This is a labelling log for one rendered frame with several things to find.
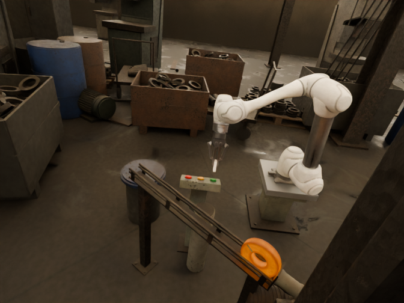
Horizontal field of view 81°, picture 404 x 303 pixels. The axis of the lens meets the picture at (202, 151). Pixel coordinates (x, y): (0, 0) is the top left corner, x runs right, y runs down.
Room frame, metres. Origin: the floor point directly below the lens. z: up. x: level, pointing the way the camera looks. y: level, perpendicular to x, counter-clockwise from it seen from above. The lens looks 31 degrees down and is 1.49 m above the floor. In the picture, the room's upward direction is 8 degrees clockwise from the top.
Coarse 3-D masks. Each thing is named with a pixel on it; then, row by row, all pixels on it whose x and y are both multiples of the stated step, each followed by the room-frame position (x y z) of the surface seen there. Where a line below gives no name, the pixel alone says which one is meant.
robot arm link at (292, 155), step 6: (288, 150) 1.53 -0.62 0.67; (294, 150) 1.51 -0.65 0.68; (300, 150) 1.52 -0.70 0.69; (282, 156) 1.53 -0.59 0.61; (288, 156) 1.49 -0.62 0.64; (294, 156) 1.47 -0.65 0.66; (300, 156) 1.48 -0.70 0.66; (282, 162) 1.51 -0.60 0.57; (288, 162) 1.46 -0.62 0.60; (294, 162) 1.45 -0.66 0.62; (282, 168) 1.49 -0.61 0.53; (288, 168) 1.44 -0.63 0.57; (282, 174) 1.49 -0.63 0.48
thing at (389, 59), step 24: (120, 0) 8.29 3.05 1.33; (288, 0) 8.44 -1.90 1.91; (288, 24) 8.45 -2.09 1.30; (384, 24) 3.49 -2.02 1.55; (384, 48) 3.43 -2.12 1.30; (360, 72) 3.49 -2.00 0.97; (384, 72) 3.19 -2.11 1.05; (384, 96) 3.20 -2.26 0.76; (360, 120) 3.19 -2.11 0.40; (336, 144) 3.13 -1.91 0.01; (360, 144) 3.21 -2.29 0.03
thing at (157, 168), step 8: (136, 160) 1.48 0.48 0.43; (144, 160) 1.50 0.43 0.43; (128, 168) 1.37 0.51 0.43; (136, 168) 1.38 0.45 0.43; (152, 168) 1.41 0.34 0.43; (160, 168) 1.42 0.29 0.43; (120, 176) 1.29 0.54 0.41; (128, 176) 1.28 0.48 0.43; (160, 176) 1.33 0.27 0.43; (128, 184) 1.22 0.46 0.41; (136, 184) 1.22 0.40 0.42; (128, 192) 1.27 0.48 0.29; (136, 192) 1.24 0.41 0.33; (128, 200) 1.28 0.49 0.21; (136, 200) 1.24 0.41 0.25; (152, 200) 1.28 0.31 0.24; (128, 208) 1.28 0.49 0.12; (136, 208) 1.24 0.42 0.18; (152, 208) 1.28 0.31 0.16; (128, 216) 1.29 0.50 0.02; (136, 216) 1.24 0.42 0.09; (152, 216) 1.28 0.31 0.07
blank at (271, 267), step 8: (248, 240) 0.61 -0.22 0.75; (256, 240) 0.60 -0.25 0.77; (264, 240) 0.60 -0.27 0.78; (248, 248) 0.59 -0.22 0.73; (256, 248) 0.58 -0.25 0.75; (264, 248) 0.57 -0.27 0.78; (272, 248) 0.57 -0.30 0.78; (248, 256) 0.59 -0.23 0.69; (264, 256) 0.56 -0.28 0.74; (272, 256) 0.55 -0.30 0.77; (256, 264) 0.57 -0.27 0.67; (264, 264) 0.57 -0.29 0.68; (272, 264) 0.54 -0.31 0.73; (280, 264) 0.54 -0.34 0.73; (264, 272) 0.55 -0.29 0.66; (272, 272) 0.53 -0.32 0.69
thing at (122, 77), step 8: (112, 40) 3.57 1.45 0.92; (128, 40) 3.61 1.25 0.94; (136, 40) 3.63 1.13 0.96; (144, 64) 4.57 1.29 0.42; (120, 72) 4.18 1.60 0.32; (128, 72) 3.98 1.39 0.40; (136, 72) 4.01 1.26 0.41; (120, 80) 3.74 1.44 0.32; (128, 80) 3.79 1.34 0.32; (120, 88) 3.80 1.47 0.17; (120, 96) 3.75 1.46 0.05
